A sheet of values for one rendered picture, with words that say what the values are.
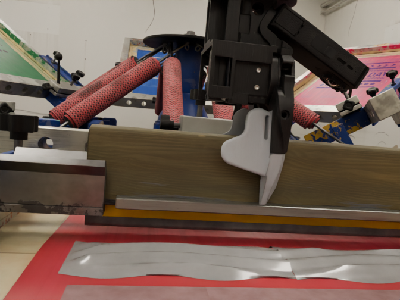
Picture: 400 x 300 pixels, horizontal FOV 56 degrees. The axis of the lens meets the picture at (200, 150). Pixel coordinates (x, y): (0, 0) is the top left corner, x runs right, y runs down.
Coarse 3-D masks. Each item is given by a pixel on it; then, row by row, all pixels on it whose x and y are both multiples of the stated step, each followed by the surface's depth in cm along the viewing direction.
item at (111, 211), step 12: (120, 216) 37; (132, 216) 37; (144, 216) 37; (156, 216) 37; (168, 216) 38; (180, 216) 38; (192, 216) 38; (204, 216) 38; (216, 216) 38; (228, 216) 38; (240, 216) 39; (252, 216) 39; (264, 216) 39; (276, 216) 39; (384, 228) 41; (396, 228) 41
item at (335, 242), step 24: (264, 240) 38; (288, 240) 39; (312, 240) 40; (336, 240) 41; (360, 240) 41; (384, 240) 42; (312, 288) 28; (336, 288) 28; (360, 288) 29; (384, 288) 29
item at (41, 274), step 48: (48, 240) 33; (96, 240) 34; (144, 240) 35; (192, 240) 36; (240, 240) 38; (48, 288) 25; (96, 288) 25; (144, 288) 26; (192, 288) 26; (240, 288) 27; (288, 288) 28
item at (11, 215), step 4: (0, 212) 35; (4, 212) 36; (8, 212) 37; (12, 212) 39; (16, 212) 40; (0, 216) 35; (4, 216) 36; (8, 216) 37; (12, 216) 39; (0, 220) 35; (4, 220) 36; (8, 220) 38; (0, 224) 35; (4, 224) 36
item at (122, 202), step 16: (128, 208) 35; (144, 208) 35; (160, 208) 35; (176, 208) 35; (192, 208) 36; (208, 208) 36; (224, 208) 36; (240, 208) 36; (256, 208) 36; (272, 208) 37; (288, 208) 37; (304, 208) 37; (320, 208) 37; (336, 208) 38; (352, 208) 39; (368, 208) 39
